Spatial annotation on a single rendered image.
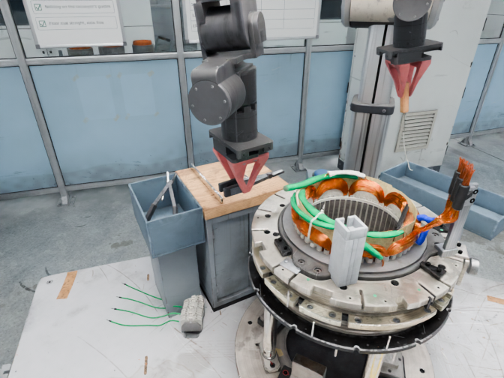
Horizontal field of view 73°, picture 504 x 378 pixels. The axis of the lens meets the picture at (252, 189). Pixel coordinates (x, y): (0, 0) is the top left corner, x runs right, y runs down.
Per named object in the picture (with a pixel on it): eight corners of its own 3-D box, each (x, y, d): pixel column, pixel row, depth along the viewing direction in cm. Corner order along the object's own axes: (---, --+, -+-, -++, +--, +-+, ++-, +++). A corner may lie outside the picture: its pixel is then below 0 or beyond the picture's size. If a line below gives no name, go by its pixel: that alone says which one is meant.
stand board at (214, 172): (205, 220, 66) (204, 210, 65) (175, 180, 81) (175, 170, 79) (291, 196, 74) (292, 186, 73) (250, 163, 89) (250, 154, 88)
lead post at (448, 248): (456, 255, 49) (484, 184, 43) (440, 258, 49) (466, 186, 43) (448, 247, 51) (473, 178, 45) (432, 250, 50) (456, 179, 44)
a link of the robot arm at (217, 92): (264, 8, 45) (206, 16, 48) (231, 17, 36) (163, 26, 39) (273, 98, 51) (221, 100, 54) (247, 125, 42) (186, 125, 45)
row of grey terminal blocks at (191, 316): (202, 337, 73) (200, 325, 71) (179, 338, 73) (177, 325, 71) (205, 301, 82) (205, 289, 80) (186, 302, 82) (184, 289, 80)
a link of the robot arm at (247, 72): (261, 56, 50) (225, 55, 51) (244, 67, 44) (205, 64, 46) (262, 103, 53) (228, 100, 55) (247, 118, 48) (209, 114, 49)
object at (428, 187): (475, 304, 81) (522, 202, 67) (452, 327, 76) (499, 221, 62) (385, 250, 99) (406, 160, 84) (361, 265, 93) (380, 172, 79)
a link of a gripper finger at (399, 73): (432, 97, 67) (439, 46, 62) (396, 103, 67) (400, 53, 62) (415, 89, 73) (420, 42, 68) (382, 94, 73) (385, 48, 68)
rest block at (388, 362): (378, 375, 62) (380, 368, 61) (377, 349, 67) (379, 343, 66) (403, 382, 61) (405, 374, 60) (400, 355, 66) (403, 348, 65)
